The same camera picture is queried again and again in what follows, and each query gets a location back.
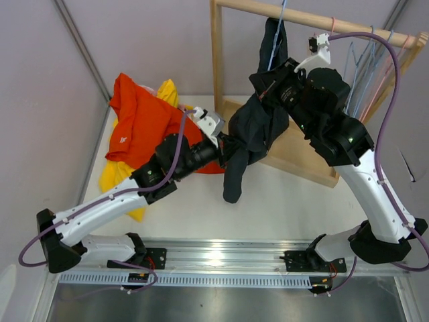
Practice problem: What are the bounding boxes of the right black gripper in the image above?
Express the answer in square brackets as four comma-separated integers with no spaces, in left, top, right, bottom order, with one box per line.
[249,58,318,136]

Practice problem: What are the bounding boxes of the dark navy shorts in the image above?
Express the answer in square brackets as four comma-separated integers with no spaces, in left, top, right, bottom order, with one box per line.
[223,18,289,204]

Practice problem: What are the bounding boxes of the blue hanger of navy shorts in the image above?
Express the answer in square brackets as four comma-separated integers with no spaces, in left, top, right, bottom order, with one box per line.
[267,0,288,71]

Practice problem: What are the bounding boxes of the orange shorts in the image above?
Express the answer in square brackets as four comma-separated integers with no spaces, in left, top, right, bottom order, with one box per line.
[105,72,226,175]

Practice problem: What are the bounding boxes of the pink hanger of orange shorts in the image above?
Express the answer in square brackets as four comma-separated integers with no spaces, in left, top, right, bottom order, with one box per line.
[314,16,336,36]

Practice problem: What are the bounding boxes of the blue hanger of black shorts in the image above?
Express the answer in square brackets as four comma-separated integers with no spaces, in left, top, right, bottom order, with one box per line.
[343,38,375,116]

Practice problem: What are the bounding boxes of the yellow shorts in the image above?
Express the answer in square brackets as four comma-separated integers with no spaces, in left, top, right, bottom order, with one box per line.
[99,78,182,223]

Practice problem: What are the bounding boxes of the blue hanger of yellow shorts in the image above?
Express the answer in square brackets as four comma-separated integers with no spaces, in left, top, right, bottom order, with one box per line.
[351,39,391,119]

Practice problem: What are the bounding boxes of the pink hanger of shark shorts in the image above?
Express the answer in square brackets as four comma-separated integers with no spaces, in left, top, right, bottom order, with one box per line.
[359,34,414,123]

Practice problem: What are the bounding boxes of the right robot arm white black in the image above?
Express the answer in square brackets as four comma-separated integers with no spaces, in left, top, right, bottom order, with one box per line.
[249,58,428,271]

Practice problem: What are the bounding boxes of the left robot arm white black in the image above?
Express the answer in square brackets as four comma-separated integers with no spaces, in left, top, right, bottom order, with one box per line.
[36,133,243,273]

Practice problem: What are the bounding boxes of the wooden clothes rack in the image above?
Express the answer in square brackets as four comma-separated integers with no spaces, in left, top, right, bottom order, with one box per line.
[210,1,428,189]

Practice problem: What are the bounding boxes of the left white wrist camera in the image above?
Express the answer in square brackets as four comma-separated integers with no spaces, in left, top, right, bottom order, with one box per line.
[192,107,225,148]

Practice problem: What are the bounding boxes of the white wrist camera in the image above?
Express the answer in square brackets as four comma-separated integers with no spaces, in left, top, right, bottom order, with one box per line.
[192,107,225,148]
[294,33,331,73]

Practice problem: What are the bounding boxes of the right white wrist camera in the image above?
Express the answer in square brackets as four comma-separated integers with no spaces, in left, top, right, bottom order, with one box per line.
[294,33,331,73]

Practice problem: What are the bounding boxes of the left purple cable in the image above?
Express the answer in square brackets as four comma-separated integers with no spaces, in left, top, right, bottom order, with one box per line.
[18,107,198,301]

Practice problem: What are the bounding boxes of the aluminium mounting rail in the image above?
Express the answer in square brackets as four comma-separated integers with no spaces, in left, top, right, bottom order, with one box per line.
[45,237,412,278]

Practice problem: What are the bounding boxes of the white slotted cable duct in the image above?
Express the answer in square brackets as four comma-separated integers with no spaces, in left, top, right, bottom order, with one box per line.
[59,272,312,289]

